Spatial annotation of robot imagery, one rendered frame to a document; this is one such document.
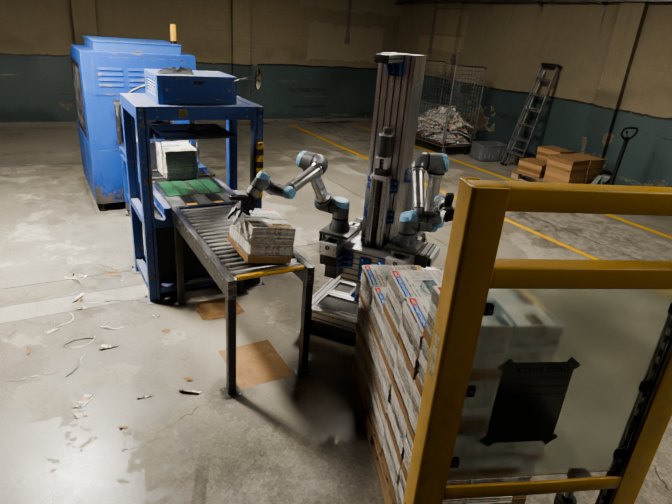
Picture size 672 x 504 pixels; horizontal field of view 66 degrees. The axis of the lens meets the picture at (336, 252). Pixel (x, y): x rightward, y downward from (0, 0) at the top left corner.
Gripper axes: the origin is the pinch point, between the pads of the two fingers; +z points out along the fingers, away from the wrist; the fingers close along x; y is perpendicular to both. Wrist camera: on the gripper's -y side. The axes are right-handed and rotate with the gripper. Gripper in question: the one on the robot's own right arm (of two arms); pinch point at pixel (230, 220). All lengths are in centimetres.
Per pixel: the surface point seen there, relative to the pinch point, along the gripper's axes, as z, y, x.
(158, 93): -40, -47, 116
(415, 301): -25, 36, -126
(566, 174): -298, 539, 228
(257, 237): -1.6, 11.0, -18.9
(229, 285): 28.7, 7.6, -28.7
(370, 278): -18, 66, -58
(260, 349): 71, 80, 13
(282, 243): -6.0, 27.5, -18.6
